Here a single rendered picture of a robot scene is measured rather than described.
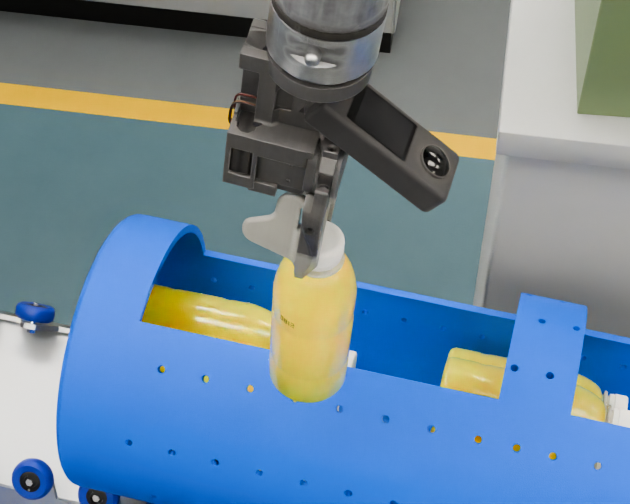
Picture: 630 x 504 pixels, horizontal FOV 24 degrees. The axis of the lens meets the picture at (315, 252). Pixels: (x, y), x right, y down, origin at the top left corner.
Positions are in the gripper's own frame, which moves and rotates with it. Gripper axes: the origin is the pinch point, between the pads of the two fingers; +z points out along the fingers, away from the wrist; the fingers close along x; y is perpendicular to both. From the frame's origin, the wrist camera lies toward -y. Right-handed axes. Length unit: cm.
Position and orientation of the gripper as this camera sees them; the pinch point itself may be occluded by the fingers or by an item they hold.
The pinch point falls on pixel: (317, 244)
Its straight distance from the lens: 111.5
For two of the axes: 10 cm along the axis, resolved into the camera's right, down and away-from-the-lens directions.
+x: -2.3, 7.5, -6.2
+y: -9.7, -2.5, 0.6
